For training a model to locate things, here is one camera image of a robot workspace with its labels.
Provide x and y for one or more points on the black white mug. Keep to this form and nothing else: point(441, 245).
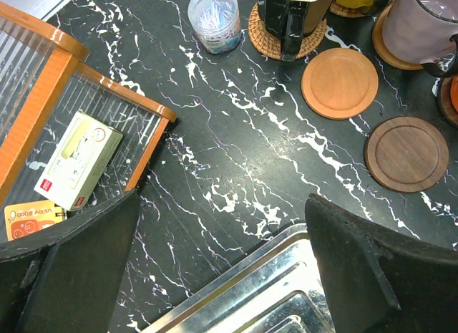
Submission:
point(290, 21)

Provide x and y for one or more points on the dark wooden coaster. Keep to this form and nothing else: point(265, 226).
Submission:
point(406, 154)
point(444, 102)

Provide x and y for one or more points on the silver metal tray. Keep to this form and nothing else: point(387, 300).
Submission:
point(275, 289)

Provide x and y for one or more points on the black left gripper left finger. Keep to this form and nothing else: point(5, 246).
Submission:
point(66, 278)

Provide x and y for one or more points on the orange wooden shelf rack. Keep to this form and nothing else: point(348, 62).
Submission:
point(45, 81)

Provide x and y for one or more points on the small clear plastic jar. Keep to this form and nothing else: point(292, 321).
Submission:
point(216, 24)

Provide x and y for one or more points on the purple mug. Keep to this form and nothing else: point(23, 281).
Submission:
point(422, 32)

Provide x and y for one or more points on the orange-red mug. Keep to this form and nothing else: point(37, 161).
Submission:
point(454, 92)

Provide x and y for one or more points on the light wooden coaster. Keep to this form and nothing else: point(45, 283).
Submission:
point(381, 48)
point(339, 83)

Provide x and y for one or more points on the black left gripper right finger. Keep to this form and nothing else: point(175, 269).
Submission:
point(378, 280)

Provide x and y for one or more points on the white cardboard box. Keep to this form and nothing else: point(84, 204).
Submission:
point(78, 162)

